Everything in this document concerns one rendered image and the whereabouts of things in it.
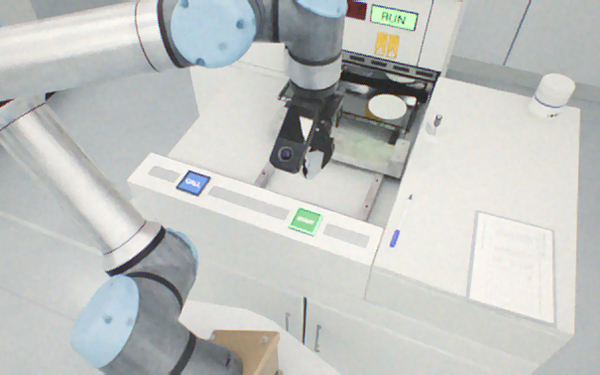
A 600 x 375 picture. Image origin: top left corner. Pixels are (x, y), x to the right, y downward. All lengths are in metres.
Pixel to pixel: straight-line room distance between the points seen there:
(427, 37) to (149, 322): 0.94
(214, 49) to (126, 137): 2.18
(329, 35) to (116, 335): 0.48
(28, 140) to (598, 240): 2.22
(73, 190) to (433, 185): 0.69
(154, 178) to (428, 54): 0.76
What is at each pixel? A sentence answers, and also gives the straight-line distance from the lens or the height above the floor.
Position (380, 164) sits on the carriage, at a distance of 1.16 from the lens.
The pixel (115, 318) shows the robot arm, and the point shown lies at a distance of 0.68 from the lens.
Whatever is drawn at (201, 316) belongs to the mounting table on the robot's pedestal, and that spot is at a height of 0.82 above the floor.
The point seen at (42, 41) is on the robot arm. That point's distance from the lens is 0.55.
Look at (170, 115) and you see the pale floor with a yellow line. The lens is 2.69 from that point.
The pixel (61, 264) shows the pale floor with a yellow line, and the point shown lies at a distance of 2.22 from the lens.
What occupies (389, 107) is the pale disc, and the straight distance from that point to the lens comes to 1.28.
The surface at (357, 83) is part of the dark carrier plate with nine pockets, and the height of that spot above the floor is 0.90.
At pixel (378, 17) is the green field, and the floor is 1.09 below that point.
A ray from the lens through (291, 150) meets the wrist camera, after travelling 0.66.
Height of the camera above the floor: 1.72
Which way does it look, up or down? 50 degrees down
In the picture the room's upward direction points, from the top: straight up
